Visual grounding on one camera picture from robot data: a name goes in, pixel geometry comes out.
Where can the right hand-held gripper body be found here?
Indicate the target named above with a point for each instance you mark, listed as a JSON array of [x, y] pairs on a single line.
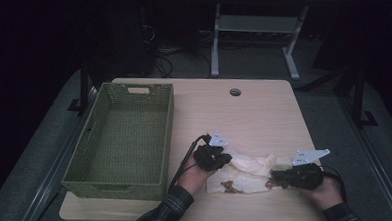
[[306, 177]]

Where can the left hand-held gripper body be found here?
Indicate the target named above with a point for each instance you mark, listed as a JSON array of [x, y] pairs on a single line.
[[208, 156]]

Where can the cream towel with brown print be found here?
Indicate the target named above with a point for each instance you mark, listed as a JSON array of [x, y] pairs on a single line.
[[247, 176]]

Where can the green woven basket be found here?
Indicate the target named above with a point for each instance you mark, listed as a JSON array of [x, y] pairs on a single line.
[[119, 143]]

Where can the person's right hand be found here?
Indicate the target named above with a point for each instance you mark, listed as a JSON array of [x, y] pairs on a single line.
[[325, 194]]

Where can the person's left hand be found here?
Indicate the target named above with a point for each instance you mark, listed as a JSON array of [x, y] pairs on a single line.
[[192, 178]]

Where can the grey round table grommet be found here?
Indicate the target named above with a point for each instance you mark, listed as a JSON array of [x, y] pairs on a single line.
[[235, 92]]

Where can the black metal stand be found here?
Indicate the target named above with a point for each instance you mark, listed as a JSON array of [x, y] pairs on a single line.
[[358, 97], [84, 85]]

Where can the aluminium floor rail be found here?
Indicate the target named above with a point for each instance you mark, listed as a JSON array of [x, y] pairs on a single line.
[[372, 158], [58, 164]]

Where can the grey metal desk frame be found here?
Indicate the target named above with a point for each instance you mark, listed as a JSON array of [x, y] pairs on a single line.
[[257, 24]]

